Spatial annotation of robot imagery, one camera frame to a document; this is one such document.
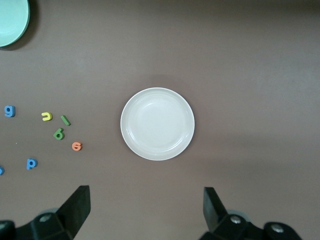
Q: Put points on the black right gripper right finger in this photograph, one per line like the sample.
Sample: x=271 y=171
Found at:
x=217 y=220

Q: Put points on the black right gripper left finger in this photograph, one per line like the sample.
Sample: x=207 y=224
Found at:
x=70 y=215

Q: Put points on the orange foam letter e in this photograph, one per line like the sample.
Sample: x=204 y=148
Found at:
x=75 y=147

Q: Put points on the green foam letter g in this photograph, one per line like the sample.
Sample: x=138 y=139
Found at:
x=59 y=135

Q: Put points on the green foam letter l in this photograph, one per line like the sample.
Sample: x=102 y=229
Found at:
x=65 y=120

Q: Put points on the yellow foam letter u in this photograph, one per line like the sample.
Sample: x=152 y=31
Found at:
x=47 y=118

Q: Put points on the blue foam letter p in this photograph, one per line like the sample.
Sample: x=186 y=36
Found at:
x=30 y=163

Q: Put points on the blue foam letter m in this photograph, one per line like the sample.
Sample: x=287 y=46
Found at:
x=1 y=171

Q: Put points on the beige brown plate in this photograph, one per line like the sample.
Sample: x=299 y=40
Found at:
x=157 y=123

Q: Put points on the blue foam letter g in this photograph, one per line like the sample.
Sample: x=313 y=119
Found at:
x=9 y=111

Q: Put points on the brown table cover sheet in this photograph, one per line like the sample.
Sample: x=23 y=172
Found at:
x=225 y=50

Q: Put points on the pale green plate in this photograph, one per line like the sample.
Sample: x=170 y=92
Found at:
x=10 y=20

